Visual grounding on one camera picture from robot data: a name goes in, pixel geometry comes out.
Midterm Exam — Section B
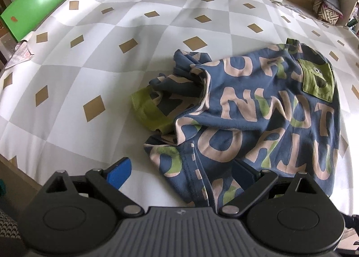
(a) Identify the pink white rag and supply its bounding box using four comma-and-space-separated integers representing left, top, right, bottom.
4, 40, 35, 70

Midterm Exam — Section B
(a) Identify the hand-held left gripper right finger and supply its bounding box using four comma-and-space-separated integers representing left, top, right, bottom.
219, 159, 317, 217

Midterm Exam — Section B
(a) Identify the green plastic chair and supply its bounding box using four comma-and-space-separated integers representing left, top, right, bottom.
0, 0, 69, 42

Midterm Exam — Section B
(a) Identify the blue lettered sweatshirt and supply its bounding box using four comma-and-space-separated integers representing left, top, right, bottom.
130, 38, 341, 209

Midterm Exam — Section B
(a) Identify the grey white checkered tablecloth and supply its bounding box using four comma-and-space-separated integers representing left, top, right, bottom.
0, 0, 359, 216

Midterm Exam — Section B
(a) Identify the black white zigzag cloth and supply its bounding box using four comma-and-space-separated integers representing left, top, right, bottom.
0, 209, 21, 247

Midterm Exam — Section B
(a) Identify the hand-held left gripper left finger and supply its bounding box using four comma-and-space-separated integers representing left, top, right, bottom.
46, 157, 144, 217

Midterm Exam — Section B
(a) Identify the wooden shelf unit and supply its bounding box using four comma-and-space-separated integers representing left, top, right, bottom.
337, 0, 359, 33

